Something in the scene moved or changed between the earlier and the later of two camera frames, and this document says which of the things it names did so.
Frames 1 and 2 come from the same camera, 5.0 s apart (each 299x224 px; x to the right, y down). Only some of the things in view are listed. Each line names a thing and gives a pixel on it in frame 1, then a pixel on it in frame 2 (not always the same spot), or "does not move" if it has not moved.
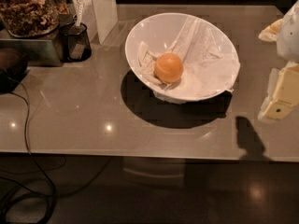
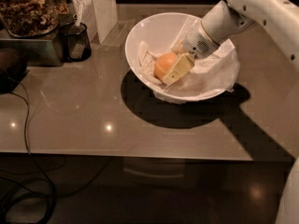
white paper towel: [209, 64] does not move
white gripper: [290, 36] -> [196, 44]
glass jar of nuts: [31, 11] does not move
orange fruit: [168, 68] does not move
